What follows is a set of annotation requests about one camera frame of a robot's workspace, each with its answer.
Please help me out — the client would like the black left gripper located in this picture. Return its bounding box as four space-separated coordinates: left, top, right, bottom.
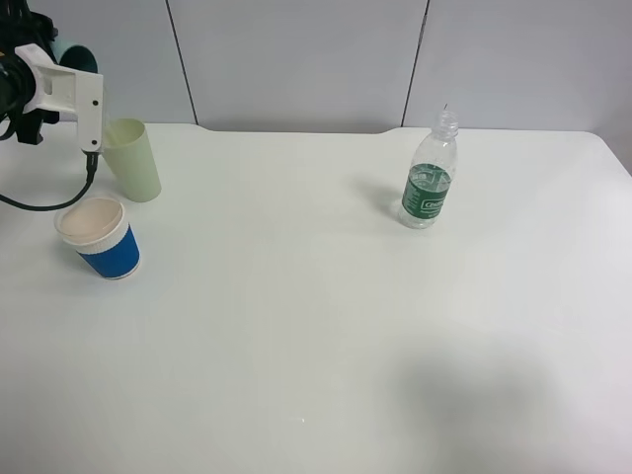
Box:
14 12 59 145

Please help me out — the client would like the teal plastic cup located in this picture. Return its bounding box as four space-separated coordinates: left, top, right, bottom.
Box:
49 37 99 74

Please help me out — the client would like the clear green-label water bottle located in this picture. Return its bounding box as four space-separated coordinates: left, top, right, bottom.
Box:
399 109 459 229

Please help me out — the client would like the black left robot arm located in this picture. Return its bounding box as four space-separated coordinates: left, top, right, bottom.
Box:
1 0 59 145

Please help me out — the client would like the pale green plastic cup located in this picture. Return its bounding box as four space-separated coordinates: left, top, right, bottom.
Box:
103 118 162 202

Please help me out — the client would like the blue sleeved paper cup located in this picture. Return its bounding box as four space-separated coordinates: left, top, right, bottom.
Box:
54 196 140 279

